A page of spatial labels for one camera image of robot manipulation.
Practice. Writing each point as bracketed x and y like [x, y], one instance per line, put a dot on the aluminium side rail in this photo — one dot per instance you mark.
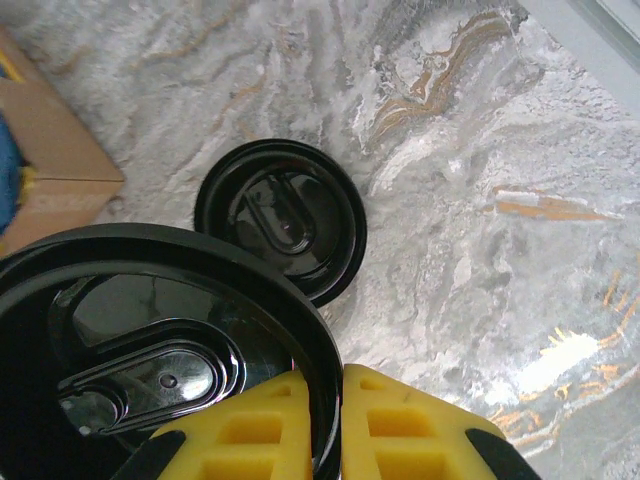
[600, 45]

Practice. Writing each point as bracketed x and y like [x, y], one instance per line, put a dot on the blue paper napkin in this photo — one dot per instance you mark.
[10, 170]

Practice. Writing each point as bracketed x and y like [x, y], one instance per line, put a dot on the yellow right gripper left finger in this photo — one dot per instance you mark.
[240, 435]

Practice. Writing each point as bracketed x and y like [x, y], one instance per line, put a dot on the cardboard napkin box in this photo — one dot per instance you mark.
[60, 150]

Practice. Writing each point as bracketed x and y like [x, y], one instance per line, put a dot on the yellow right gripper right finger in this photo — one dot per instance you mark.
[400, 435]

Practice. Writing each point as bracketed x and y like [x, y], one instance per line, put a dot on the black plastic cup lid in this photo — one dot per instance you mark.
[150, 320]
[280, 220]

